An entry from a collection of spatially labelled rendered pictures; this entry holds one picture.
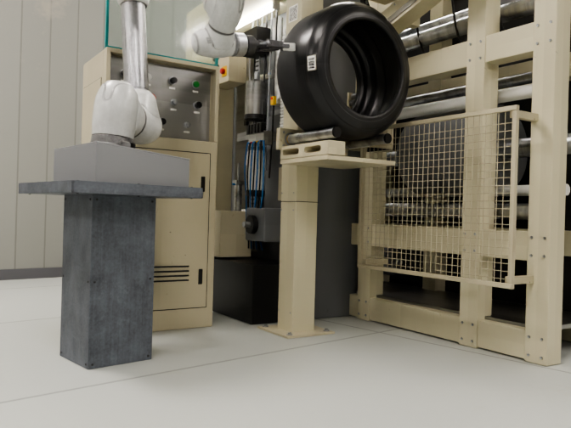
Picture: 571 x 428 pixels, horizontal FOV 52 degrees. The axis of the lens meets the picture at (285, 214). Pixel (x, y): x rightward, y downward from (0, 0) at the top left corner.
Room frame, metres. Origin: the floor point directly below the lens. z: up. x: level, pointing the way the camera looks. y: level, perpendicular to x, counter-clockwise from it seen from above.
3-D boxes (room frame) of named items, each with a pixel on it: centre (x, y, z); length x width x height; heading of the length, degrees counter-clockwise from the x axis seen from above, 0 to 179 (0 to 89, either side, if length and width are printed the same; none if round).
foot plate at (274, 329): (2.81, -0.06, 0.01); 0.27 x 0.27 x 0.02; 33
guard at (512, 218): (2.59, -0.62, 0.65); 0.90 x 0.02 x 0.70; 33
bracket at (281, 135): (2.75, -0.12, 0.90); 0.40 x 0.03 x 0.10; 123
